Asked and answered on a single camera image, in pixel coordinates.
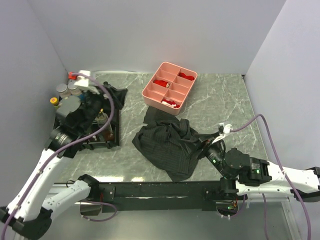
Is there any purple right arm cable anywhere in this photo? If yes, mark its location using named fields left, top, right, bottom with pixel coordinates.
left=229, top=113, right=312, bottom=240

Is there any red yellow cap sauce bottle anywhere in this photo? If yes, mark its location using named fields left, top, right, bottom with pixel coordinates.
left=49, top=97, right=61, bottom=110

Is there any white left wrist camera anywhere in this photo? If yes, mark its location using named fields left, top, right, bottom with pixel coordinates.
left=68, top=70, right=100, bottom=95

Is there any black divided organizer tray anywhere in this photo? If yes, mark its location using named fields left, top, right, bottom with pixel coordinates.
left=51, top=86, right=121, bottom=151

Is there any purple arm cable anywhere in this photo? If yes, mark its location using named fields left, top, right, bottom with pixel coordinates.
left=229, top=113, right=312, bottom=240
left=0, top=74, right=118, bottom=240

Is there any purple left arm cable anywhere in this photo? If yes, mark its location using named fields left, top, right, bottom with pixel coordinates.
left=0, top=74, right=118, bottom=240

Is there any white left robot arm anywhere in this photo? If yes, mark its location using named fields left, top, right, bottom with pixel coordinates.
left=0, top=83, right=128, bottom=240

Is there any blue label spice jar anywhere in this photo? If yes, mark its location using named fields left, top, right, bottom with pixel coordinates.
left=56, top=83, right=72, bottom=99
left=67, top=81, right=82, bottom=96

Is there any red white item front compartment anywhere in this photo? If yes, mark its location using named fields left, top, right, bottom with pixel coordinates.
left=161, top=99, right=180, bottom=109

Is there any pink divided storage box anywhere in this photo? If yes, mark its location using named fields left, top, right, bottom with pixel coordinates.
left=141, top=62, right=198, bottom=116

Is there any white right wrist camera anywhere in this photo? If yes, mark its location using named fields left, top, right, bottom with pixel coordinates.
left=212, top=122, right=233, bottom=144

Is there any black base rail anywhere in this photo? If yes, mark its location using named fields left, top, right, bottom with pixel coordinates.
left=99, top=181, right=248, bottom=211

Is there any red item middle compartment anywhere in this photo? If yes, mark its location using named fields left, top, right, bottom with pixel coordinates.
left=153, top=79, right=170, bottom=88

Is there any tall gold spout sauce bottle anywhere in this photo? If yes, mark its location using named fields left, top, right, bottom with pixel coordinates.
left=96, top=108, right=115, bottom=142

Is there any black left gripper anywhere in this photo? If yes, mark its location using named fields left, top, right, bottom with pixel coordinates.
left=79, top=83, right=129, bottom=132

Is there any aluminium frame rail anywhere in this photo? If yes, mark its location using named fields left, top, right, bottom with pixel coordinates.
left=13, top=182, right=301, bottom=240

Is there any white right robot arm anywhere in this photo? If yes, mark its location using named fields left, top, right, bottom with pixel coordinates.
left=196, top=133, right=320, bottom=203

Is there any dark striped cloth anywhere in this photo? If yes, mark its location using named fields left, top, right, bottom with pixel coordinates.
left=131, top=106, right=208, bottom=183

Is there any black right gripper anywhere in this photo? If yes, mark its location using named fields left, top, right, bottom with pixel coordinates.
left=176, top=131, right=230, bottom=179

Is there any red item back compartment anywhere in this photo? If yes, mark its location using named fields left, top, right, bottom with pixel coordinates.
left=178, top=72, right=195, bottom=81

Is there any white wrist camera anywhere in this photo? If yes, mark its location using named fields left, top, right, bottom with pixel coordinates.
left=68, top=70, right=100, bottom=95
left=212, top=122, right=233, bottom=144

